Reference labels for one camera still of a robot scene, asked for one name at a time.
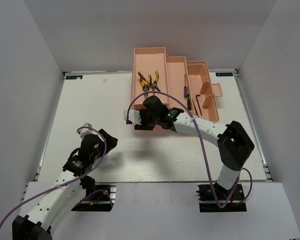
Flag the left blue table label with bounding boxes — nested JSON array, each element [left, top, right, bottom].
[[65, 75, 83, 80]]

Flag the yellow needle-nose pliers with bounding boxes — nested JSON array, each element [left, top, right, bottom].
[[137, 71, 152, 99]]

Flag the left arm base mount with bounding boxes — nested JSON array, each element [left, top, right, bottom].
[[72, 184, 116, 212]]

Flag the long brown hex key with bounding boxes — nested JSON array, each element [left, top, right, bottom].
[[195, 94, 203, 116]]

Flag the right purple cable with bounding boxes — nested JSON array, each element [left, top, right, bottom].
[[126, 91, 253, 209]]

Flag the purple cable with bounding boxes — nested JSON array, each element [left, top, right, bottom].
[[0, 126, 114, 240], [126, 91, 253, 209]]

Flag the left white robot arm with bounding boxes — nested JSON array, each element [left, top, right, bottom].
[[12, 125, 118, 240]]

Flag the right blue table label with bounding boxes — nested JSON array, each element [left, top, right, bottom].
[[215, 72, 233, 77]]

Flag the black green screwdriver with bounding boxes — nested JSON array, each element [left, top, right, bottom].
[[186, 94, 192, 111]]

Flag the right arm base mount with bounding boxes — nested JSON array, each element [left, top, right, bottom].
[[196, 184, 247, 213]]

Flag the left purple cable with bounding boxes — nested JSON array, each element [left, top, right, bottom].
[[0, 126, 114, 240]]

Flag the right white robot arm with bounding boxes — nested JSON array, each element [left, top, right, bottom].
[[125, 95, 255, 200]]

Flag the yellow side cutter pliers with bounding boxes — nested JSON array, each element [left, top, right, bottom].
[[150, 70, 161, 92]]

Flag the blue handled screwdriver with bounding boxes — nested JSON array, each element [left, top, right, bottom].
[[183, 74, 188, 99]]

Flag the blue table label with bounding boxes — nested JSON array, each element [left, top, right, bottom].
[[215, 72, 233, 77], [65, 75, 83, 80]]

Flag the pink plastic toolbox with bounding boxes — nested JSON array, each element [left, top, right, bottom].
[[131, 47, 223, 122]]

